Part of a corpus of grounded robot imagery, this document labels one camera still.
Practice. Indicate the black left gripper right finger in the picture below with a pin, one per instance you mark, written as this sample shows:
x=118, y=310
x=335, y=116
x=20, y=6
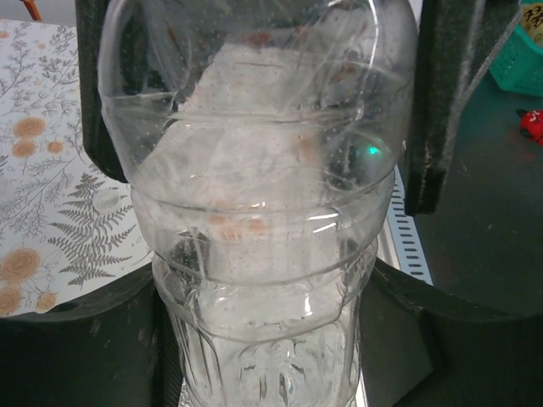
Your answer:
x=449, y=63

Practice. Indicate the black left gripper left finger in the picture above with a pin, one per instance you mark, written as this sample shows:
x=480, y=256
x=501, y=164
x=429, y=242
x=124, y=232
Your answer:
x=90, y=85

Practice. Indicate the clear unlabelled plastic bottle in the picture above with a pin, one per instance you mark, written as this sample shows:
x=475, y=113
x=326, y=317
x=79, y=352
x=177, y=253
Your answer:
x=263, y=212

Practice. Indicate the green plastic basket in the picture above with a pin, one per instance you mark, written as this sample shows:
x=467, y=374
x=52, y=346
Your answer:
x=522, y=68

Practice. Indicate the small red toy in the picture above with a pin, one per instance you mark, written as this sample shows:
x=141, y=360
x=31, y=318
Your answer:
x=532, y=125

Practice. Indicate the floral patterned table cover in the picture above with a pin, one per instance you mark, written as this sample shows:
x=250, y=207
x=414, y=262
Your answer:
x=42, y=191

